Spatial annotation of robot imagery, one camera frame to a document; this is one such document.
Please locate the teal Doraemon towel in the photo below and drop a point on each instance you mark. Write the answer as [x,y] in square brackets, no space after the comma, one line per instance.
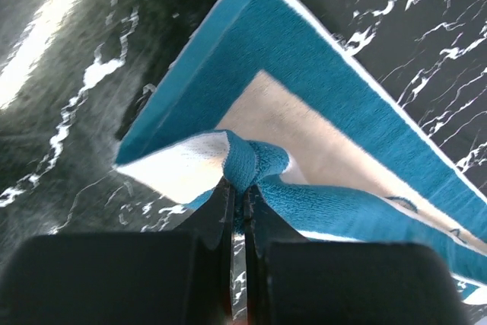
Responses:
[262,95]

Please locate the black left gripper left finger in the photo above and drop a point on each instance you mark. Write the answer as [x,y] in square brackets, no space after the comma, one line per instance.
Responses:
[181,276]

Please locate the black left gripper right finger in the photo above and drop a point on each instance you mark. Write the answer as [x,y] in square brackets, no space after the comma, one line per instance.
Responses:
[291,280]

